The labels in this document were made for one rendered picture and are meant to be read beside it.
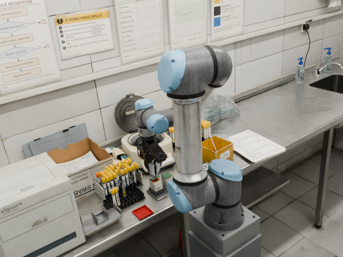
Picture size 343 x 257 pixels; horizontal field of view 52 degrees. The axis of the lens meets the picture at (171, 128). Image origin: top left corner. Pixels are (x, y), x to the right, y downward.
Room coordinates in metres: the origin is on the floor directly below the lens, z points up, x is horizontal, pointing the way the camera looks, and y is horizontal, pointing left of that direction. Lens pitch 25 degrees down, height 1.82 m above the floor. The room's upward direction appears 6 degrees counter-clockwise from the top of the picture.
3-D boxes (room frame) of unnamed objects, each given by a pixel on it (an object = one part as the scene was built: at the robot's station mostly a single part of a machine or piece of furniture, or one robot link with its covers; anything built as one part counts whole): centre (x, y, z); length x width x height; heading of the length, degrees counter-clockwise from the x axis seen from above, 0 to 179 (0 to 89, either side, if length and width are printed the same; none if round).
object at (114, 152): (1.60, 0.30, 0.92); 0.24 x 0.12 x 0.10; 33
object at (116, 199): (1.30, 0.24, 0.93); 0.17 x 0.09 x 0.11; 124
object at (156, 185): (1.33, 0.10, 0.92); 0.05 x 0.04 x 0.06; 34
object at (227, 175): (1.03, -0.16, 1.12); 0.13 x 0.12 x 0.14; 113
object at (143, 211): (1.21, 0.16, 0.88); 0.07 x 0.07 x 0.01; 33
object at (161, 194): (1.33, 0.09, 0.89); 0.09 x 0.05 x 0.04; 34
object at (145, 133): (1.34, 0.11, 1.20); 0.08 x 0.08 x 0.05
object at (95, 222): (1.13, 0.34, 0.92); 0.21 x 0.07 x 0.05; 123
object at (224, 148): (1.58, -0.21, 0.93); 0.13 x 0.13 x 0.10; 38
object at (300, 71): (2.66, -1.06, 0.97); 0.08 x 0.07 x 0.20; 127
